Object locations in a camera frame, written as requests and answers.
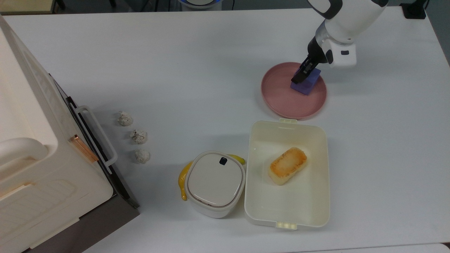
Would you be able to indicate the yellow banana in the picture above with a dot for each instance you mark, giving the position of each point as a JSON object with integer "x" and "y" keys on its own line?
{"x": 181, "y": 179}

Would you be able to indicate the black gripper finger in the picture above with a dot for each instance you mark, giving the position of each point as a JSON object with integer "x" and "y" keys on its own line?
{"x": 311, "y": 69}
{"x": 299, "y": 75}

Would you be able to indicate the pink round plate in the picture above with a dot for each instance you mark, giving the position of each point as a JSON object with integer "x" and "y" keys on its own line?
{"x": 281, "y": 95}

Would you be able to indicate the cream plastic storage box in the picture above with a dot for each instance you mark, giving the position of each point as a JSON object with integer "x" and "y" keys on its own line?
{"x": 309, "y": 207}

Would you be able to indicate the small white lidded bin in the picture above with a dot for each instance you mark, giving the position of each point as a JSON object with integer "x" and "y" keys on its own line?
{"x": 215, "y": 184}

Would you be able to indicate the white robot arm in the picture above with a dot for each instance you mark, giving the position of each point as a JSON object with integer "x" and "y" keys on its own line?
{"x": 355, "y": 17}

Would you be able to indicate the wooden side table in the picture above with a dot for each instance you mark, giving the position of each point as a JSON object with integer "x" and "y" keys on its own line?
{"x": 24, "y": 5}

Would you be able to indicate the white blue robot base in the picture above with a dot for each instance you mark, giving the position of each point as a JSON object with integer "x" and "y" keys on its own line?
{"x": 200, "y": 2}

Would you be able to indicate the purple cube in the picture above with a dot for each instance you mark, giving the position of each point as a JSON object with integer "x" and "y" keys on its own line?
{"x": 310, "y": 86}

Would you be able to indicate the cream toy cabinet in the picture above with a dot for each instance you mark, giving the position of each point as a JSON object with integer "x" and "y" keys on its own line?
{"x": 42, "y": 175}

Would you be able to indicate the crumpled white paper ball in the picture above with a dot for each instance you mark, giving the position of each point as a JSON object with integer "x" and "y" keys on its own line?
{"x": 142, "y": 156}
{"x": 139, "y": 136}
{"x": 125, "y": 118}

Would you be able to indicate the black clamp block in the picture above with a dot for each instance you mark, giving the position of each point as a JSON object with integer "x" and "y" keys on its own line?
{"x": 415, "y": 10}

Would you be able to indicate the toasted bread loaf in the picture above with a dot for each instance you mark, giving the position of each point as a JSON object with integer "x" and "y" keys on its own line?
{"x": 287, "y": 166}

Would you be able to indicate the dark robot gripper body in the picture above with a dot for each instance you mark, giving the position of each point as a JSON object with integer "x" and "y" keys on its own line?
{"x": 342, "y": 54}

